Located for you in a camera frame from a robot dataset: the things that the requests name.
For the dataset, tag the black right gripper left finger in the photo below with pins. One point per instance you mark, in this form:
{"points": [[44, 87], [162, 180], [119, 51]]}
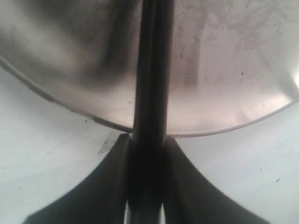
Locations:
{"points": [[99, 199]]}

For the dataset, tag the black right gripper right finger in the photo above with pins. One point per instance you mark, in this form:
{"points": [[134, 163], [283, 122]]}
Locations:
{"points": [[189, 198]]}

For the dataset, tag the black handled knife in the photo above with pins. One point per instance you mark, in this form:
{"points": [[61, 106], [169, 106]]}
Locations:
{"points": [[147, 156]]}

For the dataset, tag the clear tape scrap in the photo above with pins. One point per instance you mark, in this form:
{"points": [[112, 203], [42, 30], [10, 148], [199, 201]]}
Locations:
{"points": [[109, 142]]}

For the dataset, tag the round steel plate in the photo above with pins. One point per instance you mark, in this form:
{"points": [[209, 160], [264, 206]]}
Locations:
{"points": [[233, 62]]}

